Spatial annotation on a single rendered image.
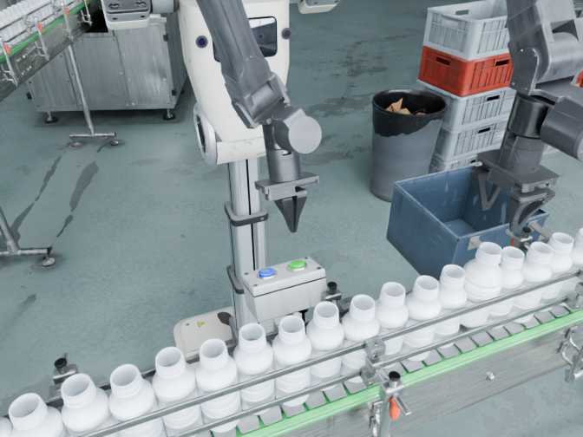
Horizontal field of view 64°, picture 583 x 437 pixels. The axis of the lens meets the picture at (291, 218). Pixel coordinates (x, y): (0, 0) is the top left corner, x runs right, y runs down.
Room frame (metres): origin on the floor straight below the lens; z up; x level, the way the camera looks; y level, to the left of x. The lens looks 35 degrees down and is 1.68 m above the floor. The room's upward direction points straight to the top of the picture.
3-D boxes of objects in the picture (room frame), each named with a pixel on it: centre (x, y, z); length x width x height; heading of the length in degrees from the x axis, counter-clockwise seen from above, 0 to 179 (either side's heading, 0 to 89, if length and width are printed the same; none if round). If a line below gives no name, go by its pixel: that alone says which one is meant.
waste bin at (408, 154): (2.75, -0.72, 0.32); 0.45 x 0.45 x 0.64
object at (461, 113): (3.05, -1.19, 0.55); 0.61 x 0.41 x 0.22; 119
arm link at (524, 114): (0.60, -0.33, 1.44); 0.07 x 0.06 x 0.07; 23
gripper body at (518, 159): (0.61, -0.33, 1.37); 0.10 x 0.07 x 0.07; 22
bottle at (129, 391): (0.38, 0.22, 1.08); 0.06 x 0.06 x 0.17
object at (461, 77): (3.06, -1.20, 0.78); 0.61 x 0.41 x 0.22; 119
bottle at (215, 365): (0.43, 0.11, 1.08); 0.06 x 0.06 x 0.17
